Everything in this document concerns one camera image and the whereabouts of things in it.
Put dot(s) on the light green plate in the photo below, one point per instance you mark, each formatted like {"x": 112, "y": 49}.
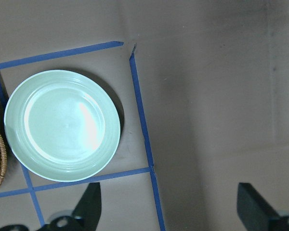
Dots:
{"x": 62, "y": 125}

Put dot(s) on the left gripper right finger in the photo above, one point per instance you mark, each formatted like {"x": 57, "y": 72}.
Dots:
{"x": 255, "y": 213}

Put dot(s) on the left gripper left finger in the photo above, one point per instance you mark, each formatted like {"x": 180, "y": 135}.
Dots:
{"x": 84, "y": 217}

